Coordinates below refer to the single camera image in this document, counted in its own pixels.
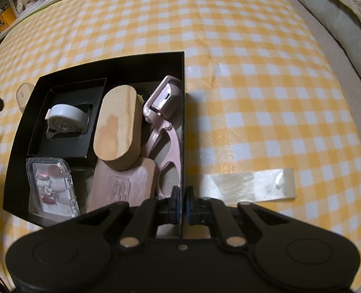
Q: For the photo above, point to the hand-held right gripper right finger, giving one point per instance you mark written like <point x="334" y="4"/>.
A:
<point x="188" y="204"/>

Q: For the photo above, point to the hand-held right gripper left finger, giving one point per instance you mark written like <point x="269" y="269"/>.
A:
<point x="176" y="204"/>

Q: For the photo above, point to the pink embossed case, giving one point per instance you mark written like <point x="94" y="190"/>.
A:
<point x="122" y="183"/>

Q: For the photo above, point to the white round tape dispenser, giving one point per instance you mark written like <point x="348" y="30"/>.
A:
<point x="64" y="116"/>

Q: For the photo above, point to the small black cardboard box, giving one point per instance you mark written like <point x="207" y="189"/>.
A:
<point x="61" y="150"/>

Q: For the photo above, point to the oval wooden box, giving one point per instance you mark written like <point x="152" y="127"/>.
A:
<point x="116" y="128"/>

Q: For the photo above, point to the clear press-on nail case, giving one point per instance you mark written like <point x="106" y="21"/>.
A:
<point x="52" y="186"/>

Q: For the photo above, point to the pink eyelash curler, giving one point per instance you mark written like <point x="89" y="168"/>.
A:
<point x="168" y="94"/>

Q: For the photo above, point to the black round jar gold print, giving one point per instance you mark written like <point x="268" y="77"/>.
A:
<point x="142" y="94"/>

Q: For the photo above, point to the large black cardboard box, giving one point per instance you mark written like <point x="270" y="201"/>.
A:
<point x="122" y="68"/>

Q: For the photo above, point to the small beige wooden block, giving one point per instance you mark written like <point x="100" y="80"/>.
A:
<point x="22" y="96"/>

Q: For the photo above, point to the clear tape strip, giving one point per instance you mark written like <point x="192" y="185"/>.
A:
<point x="253" y="186"/>

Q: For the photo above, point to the yellow box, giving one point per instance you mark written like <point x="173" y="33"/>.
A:
<point x="4" y="19"/>

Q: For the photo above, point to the yellow checked tablecloth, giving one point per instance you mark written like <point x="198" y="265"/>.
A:
<point x="244" y="67"/>

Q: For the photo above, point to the grey sofa cushion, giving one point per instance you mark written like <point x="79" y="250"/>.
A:
<point x="336" y="21"/>

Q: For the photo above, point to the beige fluffy blanket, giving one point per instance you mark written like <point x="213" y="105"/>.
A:
<point x="360" y="0"/>

